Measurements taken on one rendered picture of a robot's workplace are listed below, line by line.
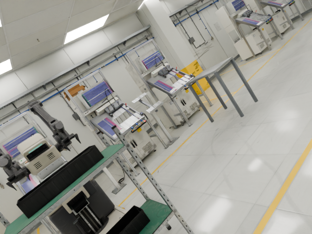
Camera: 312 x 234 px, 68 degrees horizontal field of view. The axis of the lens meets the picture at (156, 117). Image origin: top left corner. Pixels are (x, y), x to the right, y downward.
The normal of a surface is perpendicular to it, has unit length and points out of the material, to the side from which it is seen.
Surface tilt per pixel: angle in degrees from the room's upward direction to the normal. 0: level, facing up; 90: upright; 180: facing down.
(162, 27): 90
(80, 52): 90
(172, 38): 90
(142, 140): 90
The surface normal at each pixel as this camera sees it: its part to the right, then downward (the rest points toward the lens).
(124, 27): 0.47, -0.15
